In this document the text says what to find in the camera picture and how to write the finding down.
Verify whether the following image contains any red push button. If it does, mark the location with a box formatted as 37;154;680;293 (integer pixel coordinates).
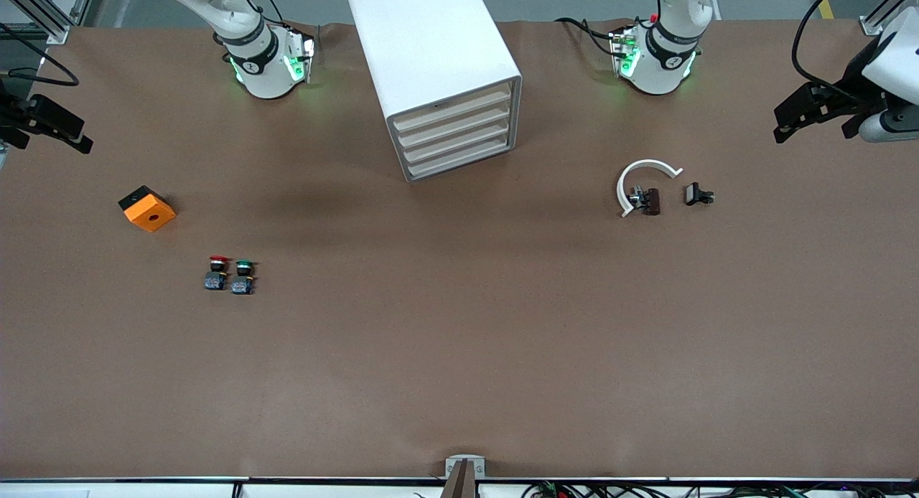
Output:
204;254;233;292

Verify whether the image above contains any green push button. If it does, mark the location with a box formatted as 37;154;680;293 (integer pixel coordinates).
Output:
230;259;258;296

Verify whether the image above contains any white curved plastic piece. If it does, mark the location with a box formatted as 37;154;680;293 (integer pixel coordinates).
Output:
616;159;684;219

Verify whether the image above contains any dark brown small component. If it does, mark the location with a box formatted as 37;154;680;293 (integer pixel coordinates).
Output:
630;186;662;217

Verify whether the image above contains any brown table mat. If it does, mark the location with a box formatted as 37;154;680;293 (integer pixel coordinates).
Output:
0;17;919;481

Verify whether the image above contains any aluminium frame profile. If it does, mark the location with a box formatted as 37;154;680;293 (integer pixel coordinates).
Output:
0;0;99;47
860;0;919;37

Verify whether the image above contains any orange button enclosure box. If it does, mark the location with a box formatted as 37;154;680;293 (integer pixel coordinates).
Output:
118;185;177;234

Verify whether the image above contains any black left base cable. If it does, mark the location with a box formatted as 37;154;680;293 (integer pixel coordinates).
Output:
555;16;622;57

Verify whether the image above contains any black base cable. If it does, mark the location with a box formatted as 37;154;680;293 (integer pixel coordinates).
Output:
241;0;288;29
555;16;622;57

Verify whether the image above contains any black right base cable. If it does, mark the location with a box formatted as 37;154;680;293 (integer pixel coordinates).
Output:
241;0;288;29

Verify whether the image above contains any grey metal bracket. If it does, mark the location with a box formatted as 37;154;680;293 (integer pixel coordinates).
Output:
444;454;486;479

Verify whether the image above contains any brown camera post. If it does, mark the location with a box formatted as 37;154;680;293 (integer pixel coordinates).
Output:
439;460;479;498

